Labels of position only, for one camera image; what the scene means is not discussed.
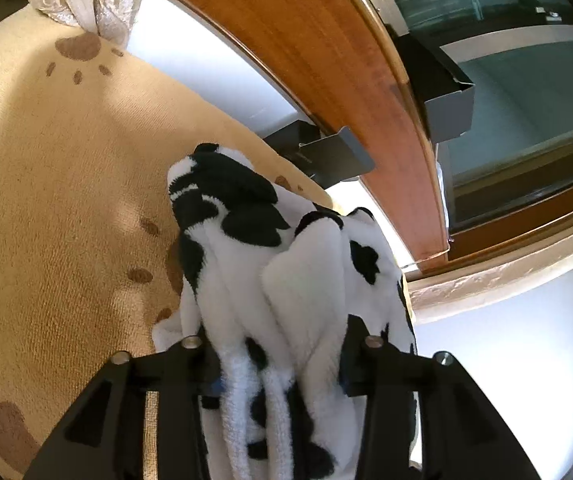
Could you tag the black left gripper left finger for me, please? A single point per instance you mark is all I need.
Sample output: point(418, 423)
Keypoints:
point(134, 410)

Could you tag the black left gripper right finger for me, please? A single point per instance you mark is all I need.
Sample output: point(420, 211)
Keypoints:
point(425, 418)

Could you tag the black-white cow print garment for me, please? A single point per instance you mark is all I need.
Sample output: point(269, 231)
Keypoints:
point(272, 279)

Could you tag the beige curtain right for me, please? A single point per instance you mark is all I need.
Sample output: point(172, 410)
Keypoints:
point(492, 281)

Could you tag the yellow paw print blanket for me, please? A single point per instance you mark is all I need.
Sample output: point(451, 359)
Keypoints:
point(88, 242)

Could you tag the black box below sill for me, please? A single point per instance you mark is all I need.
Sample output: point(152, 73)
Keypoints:
point(327, 160)

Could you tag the black box on sill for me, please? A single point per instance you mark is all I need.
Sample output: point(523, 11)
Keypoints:
point(444, 93)

